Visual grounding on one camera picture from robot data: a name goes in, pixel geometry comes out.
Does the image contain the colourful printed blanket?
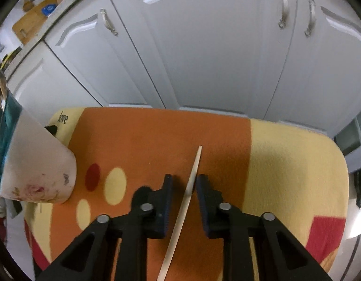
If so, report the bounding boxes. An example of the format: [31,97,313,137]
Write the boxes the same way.
[24,107,349,281]

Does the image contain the white floral cup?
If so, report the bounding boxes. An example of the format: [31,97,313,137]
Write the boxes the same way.
[0,89,77,205]

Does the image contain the white sliding glass door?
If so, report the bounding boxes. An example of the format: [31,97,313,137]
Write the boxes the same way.
[334,114,361,240]

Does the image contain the white cabinet door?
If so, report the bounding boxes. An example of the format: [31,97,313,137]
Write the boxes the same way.
[104,0,298,115]
[44,0,167,109]
[264,0,361,139]
[5,39,111,118]

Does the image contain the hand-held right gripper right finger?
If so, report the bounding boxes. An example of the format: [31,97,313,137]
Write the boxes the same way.
[196,174,335,281]

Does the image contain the pale wooden chopstick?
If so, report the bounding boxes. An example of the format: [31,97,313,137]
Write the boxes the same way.
[156,145,203,281]

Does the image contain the wooden cutting board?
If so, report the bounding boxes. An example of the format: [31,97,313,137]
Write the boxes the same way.
[12,0,56,46]

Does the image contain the silver cabinet handle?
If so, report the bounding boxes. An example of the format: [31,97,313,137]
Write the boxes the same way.
[99,9,118,36]
[304,0,316,37]
[278,0,290,29]

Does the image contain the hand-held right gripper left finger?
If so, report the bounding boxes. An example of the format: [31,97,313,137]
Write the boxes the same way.
[37,174,173,281]

